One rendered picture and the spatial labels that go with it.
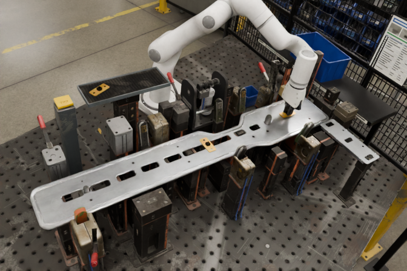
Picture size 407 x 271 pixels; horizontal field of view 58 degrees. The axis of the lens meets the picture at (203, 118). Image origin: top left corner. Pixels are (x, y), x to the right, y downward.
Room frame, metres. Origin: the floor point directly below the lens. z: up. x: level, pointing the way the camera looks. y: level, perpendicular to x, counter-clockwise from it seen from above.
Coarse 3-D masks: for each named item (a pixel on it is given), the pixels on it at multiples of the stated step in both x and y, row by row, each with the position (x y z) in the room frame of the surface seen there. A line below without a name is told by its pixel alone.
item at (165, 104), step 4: (160, 104) 1.23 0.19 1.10; (164, 104) 1.23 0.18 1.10; (168, 104) 1.24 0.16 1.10; (160, 108) 1.22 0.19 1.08; (164, 108) 1.21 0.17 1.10; (168, 108) 1.22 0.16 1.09; (172, 108) 1.23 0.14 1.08; (160, 112) 1.22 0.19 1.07; (164, 112) 1.21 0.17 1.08; (168, 112) 1.22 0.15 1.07; (172, 112) 1.23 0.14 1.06; (164, 116) 1.21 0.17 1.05; (168, 116) 1.22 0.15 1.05; (168, 120) 1.23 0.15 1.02; (168, 132) 1.23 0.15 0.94; (168, 136) 1.23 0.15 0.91; (168, 140) 1.23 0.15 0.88
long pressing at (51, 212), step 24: (240, 120) 1.32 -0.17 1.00; (264, 120) 1.35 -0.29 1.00; (288, 120) 1.38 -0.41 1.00; (312, 120) 1.41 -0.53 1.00; (168, 144) 1.09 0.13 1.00; (192, 144) 1.12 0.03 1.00; (240, 144) 1.16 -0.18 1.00; (264, 144) 1.19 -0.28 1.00; (96, 168) 0.90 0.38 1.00; (120, 168) 0.93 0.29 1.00; (168, 168) 0.96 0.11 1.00; (192, 168) 0.98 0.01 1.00; (48, 192) 0.77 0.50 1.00; (72, 192) 0.78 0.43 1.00; (96, 192) 0.80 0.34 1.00; (120, 192) 0.81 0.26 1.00; (48, 216) 0.67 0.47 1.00; (72, 216) 0.69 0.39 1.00
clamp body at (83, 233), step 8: (88, 216) 0.66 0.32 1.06; (72, 224) 0.62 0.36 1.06; (80, 224) 0.62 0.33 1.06; (88, 224) 0.63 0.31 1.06; (96, 224) 0.64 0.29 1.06; (72, 232) 0.62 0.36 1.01; (80, 232) 0.60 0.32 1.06; (88, 232) 0.60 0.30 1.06; (96, 232) 0.62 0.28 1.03; (80, 240) 0.57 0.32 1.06; (88, 240) 0.58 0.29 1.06; (80, 248) 0.56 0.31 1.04; (88, 248) 0.57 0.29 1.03; (80, 256) 0.58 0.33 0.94; (88, 256) 0.56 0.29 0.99; (80, 264) 0.61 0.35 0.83; (88, 264) 0.58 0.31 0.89
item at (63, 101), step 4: (64, 96) 1.11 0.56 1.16; (68, 96) 1.12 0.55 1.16; (56, 100) 1.08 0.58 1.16; (60, 100) 1.08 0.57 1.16; (64, 100) 1.09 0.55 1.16; (68, 100) 1.09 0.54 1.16; (56, 104) 1.06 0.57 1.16; (60, 104) 1.06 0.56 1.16; (64, 104) 1.07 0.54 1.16; (68, 104) 1.07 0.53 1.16; (72, 104) 1.08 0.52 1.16; (60, 108) 1.05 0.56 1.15
